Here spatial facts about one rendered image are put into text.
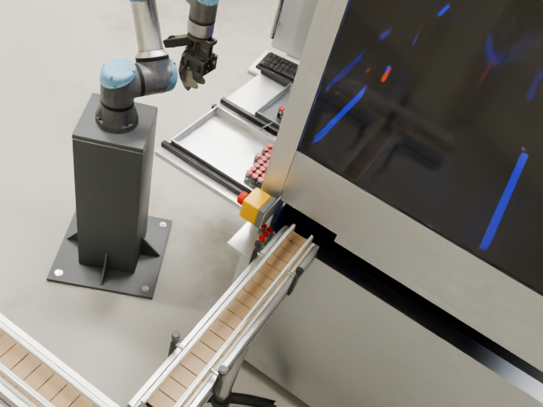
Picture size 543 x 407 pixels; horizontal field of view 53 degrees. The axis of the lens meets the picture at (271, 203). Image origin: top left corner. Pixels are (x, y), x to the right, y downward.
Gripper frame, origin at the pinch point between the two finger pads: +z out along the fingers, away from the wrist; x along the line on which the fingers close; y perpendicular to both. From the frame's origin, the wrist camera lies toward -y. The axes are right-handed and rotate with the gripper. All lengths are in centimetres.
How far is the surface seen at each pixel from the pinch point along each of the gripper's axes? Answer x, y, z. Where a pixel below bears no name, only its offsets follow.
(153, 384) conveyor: -73, 53, 16
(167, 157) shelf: -10.5, 3.7, 21.6
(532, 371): 0, 132, 24
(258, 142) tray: 18.3, 20.6, 21.4
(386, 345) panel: -10, 94, 39
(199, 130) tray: 7.5, 2.5, 21.4
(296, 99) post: -12, 41, -26
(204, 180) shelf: -10.1, 18.7, 21.6
